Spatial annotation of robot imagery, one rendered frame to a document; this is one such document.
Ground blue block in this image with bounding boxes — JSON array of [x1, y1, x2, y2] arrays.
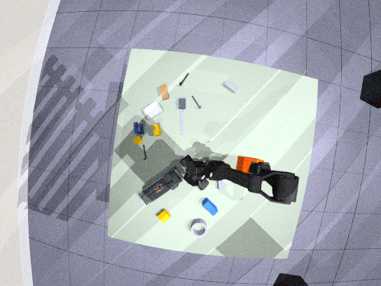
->
[[202, 198, 218, 216]]

